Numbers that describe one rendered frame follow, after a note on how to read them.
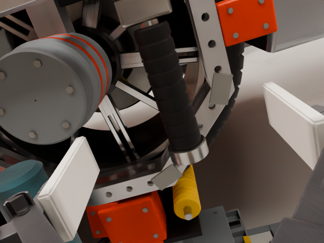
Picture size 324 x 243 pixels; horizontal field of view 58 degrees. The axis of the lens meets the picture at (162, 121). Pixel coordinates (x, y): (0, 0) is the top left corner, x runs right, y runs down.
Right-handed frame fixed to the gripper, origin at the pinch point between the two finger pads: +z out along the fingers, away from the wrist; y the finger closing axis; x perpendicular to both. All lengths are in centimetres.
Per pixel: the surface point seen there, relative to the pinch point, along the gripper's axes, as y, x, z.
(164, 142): -6.2, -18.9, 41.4
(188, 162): -0.5, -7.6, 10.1
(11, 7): -12.9, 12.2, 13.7
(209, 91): 5.5, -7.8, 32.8
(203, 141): 1.7, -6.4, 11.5
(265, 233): 15, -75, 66
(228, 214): 4, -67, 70
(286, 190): 33, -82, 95
